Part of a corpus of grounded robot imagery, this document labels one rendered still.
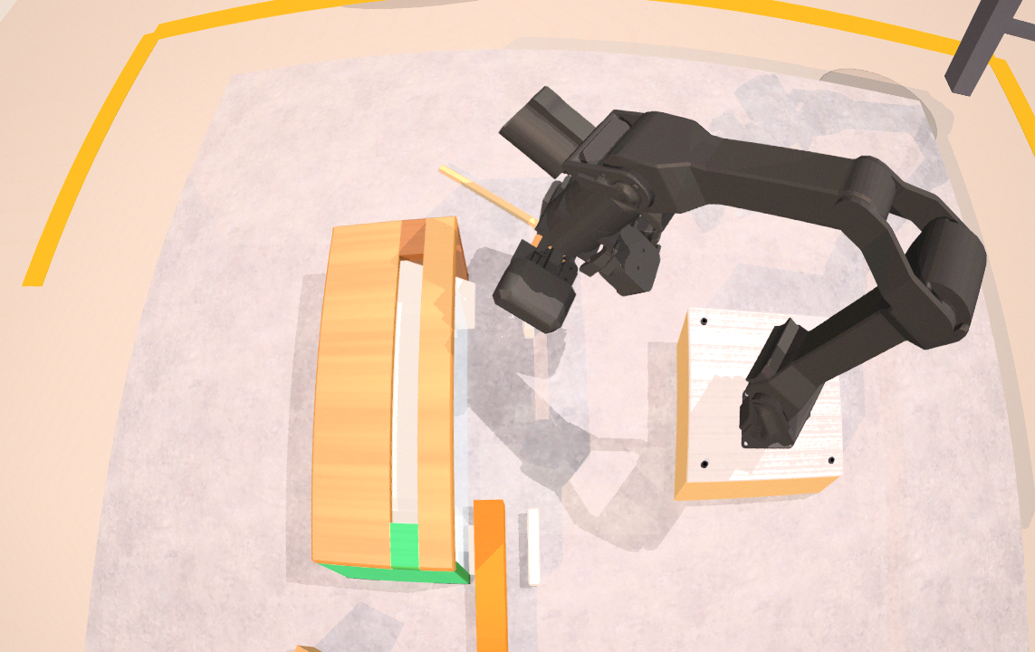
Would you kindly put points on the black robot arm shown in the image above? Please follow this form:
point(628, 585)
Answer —
point(636, 170)

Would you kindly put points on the tan square post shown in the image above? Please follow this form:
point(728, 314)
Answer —
point(515, 211)

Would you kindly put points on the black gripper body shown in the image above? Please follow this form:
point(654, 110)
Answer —
point(539, 291)

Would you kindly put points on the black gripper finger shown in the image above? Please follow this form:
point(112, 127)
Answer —
point(550, 192)
point(524, 250)

